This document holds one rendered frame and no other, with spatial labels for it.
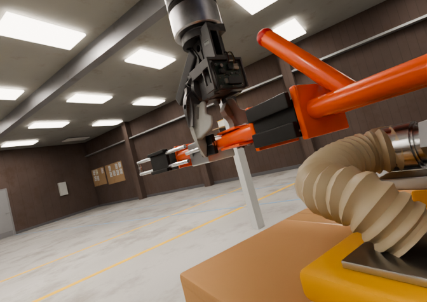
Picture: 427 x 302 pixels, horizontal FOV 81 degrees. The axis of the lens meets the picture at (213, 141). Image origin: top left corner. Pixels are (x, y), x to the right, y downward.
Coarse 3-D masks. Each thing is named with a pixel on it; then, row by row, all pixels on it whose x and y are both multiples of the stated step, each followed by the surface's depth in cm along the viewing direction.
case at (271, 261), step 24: (408, 192) 34; (312, 216) 34; (264, 240) 30; (288, 240) 28; (312, 240) 27; (336, 240) 25; (216, 264) 27; (240, 264) 26; (264, 264) 24; (288, 264) 23; (192, 288) 25; (216, 288) 22; (240, 288) 21; (264, 288) 20; (288, 288) 19
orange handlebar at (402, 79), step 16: (400, 64) 20; (416, 64) 19; (368, 80) 22; (384, 80) 20; (400, 80) 20; (416, 80) 19; (320, 96) 26; (336, 96) 24; (352, 96) 23; (368, 96) 22; (384, 96) 21; (320, 112) 26; (336, 112) 25; (240, 128) 37; (224, 144) 41; (240, 144) 38
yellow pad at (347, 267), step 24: (360, 240) 18; (312, 264) 17; (336, 264) 16; (360, 264) 14; (384, 264) 14; (408, 264) 13; (312, 288) 16; (336, 288) 14; (360, 288) 13; (384, 288) 13; (408, 288) 12
